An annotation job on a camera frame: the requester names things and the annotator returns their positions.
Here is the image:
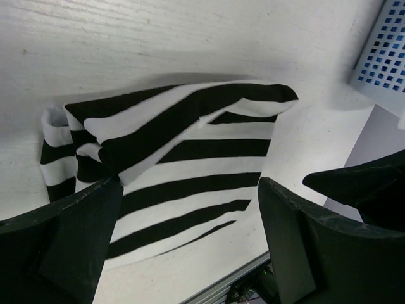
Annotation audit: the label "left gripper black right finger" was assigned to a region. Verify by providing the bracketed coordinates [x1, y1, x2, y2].
[258, 178, 404, 303]

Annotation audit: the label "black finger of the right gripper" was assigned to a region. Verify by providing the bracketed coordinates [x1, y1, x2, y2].
[303, 151, 404, 222]

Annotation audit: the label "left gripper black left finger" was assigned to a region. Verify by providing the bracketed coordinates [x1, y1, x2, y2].
[1, 177, 123, 303]

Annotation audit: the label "black white striped tank top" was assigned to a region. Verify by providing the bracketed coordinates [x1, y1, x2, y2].
[40, 80, 299, 269]

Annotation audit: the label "white plastic basket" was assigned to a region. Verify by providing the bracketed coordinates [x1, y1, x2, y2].
[349, 0, 405, 96]

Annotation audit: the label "aluminium frame rails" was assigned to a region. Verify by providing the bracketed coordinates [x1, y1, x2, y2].
[182, 251, 270, 304]

